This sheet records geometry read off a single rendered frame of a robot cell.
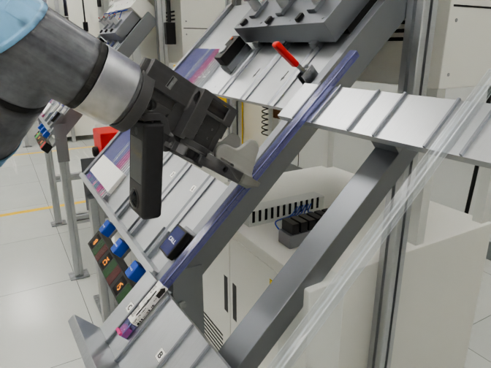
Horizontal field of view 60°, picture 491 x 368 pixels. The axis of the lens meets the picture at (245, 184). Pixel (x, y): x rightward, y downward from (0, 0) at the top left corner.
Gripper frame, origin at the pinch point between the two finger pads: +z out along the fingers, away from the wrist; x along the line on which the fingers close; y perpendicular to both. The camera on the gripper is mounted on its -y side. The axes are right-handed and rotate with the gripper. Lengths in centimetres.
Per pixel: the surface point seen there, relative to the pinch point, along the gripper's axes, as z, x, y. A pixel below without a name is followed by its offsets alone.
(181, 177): 8.5, 31.6, -4.6
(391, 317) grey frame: 61, 6, -11
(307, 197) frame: 54, 42, 6
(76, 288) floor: 49, 143, -78
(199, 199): 7.7, 20.5, -6.3
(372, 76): 42, 29, 40
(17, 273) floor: 30, 173, -91
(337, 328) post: 13.4, -14.1, -11.2
